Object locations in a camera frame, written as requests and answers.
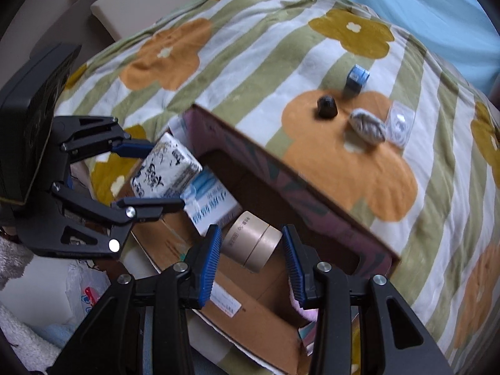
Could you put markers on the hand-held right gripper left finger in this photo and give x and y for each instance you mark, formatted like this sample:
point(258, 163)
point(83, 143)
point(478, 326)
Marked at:
point(207, 269)

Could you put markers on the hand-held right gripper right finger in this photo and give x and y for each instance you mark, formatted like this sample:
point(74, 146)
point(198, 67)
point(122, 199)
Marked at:
point(292, 269)

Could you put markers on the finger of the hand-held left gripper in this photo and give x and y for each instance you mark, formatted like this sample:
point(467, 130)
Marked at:
point(156, 205)
point(136, 147)

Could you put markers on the white tissue pack black print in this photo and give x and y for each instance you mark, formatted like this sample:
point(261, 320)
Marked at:
point(166, 172)

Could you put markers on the cardboard box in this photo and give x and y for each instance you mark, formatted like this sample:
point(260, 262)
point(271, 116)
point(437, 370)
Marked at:
point(273, 218)

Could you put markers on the pink cloth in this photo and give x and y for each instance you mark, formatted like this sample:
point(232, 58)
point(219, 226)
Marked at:
point(304, 314)

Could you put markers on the beige tape roll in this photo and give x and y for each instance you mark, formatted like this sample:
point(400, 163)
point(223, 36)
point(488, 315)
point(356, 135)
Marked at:
point(252, 242)

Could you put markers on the blue white mask box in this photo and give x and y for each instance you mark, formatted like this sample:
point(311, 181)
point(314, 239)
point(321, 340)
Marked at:
point(211, 203)

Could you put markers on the white plastic bag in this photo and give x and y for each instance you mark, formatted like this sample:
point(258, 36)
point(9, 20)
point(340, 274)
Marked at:
point(86, 293)

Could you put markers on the beige cushion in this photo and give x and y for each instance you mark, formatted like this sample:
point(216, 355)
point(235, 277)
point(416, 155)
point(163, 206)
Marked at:
point(117, 15)

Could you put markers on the crumpled grey white wrapper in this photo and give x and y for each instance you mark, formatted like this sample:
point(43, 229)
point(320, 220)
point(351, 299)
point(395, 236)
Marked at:
point(367, 125)

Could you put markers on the small black cap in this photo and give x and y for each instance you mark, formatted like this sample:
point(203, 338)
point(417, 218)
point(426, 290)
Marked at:
point(326, 107)

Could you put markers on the floral striped blanket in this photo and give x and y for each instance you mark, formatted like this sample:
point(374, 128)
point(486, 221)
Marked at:
point(312, 97)

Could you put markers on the white fluffy towel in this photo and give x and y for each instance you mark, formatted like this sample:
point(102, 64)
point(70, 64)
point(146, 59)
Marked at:
point(19, 320)

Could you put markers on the clear plastic packet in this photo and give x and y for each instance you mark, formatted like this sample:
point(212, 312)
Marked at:
point(399, 123)

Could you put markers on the small blue box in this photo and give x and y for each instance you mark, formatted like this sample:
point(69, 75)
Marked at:
point(355, 81)

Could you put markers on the light blue sheet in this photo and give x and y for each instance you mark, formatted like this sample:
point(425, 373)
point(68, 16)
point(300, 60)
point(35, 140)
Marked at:
point(410, 11)

